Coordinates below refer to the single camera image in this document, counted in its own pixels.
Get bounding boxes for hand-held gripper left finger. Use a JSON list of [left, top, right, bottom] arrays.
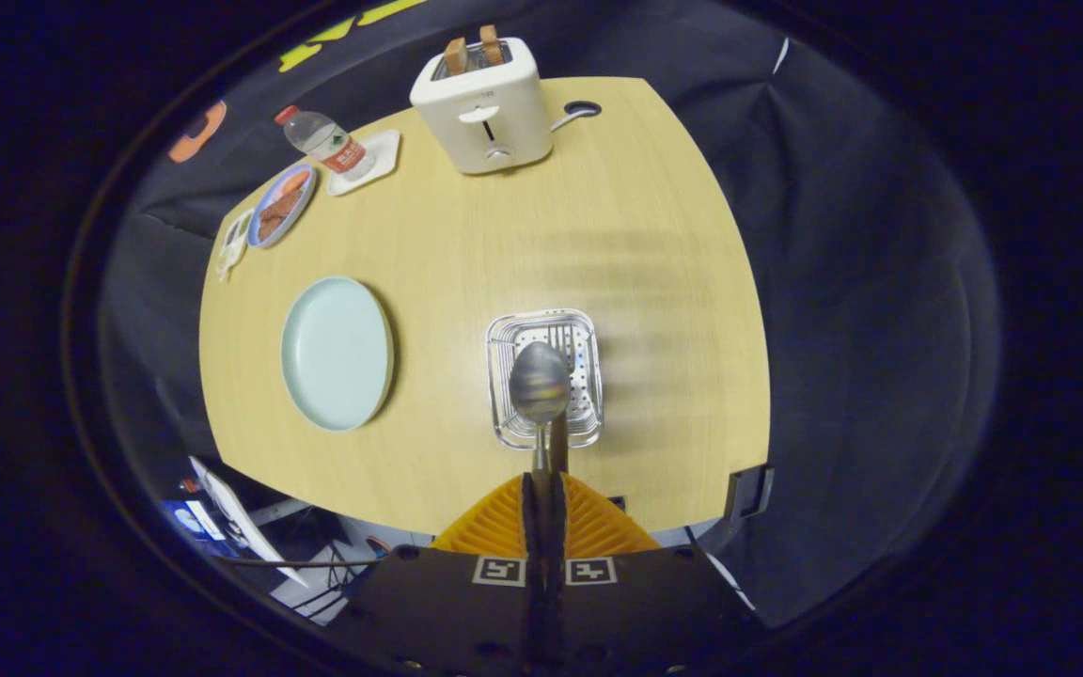
[[344, 473, 540, 677]]

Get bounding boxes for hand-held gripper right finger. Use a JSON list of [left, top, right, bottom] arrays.
[[551, 473, 759, 677]]

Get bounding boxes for spoon with wooden handle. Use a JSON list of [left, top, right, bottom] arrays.
[[509, 341, 573, 612]]

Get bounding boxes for pale green plate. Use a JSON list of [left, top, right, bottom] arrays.
[[280, 276, 395, 433]]

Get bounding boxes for white board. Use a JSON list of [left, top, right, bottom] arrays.
[[189, 456, 309, 589]]

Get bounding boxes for blue box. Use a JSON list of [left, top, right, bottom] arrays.
[[164, 498, 228, 544]]

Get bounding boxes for black backdrop cloth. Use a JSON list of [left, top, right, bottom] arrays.
[[100, 0, 1003, 629]]

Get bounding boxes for reddish brown meat slices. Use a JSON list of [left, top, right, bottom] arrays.
[[258, 174, 309, 241]]

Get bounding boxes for white square coaster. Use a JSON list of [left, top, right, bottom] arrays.
[[327, 129, 402, 197]]

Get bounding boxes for blue rimmed plate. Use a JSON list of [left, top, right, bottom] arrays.
[[247, 163, 318, 250]]

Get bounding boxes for white divided seasoning dish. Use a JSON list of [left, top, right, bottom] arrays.
[[217, 209, 256, 283]]

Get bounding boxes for white toaster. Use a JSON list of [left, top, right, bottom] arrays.
[[409, 38, 555, 176]]

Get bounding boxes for clear plastic water bottle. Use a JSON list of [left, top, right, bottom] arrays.
[[275, 105, 376, 181]]

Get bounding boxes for metal wire basket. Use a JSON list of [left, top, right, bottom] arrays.
[[485, 308, 604, 451]]

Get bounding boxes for black table bracket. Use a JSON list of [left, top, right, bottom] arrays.
[[725, 464, 776, 527]]

